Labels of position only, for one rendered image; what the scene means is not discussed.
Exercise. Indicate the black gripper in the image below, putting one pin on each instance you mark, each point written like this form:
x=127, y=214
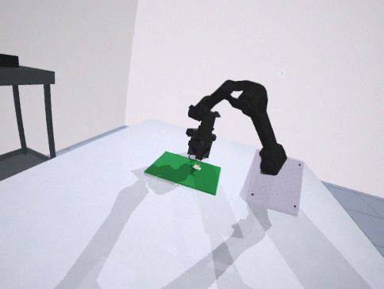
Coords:
x=202, y=143

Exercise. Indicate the green circuit board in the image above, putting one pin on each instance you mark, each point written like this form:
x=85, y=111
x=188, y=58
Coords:
x=185, y=171

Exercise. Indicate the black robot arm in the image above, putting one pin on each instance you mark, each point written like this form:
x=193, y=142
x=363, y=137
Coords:
x=253, y=103

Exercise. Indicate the dark grey square fan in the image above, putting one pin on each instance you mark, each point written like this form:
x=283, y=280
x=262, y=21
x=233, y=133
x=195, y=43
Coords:
x=191, y=150

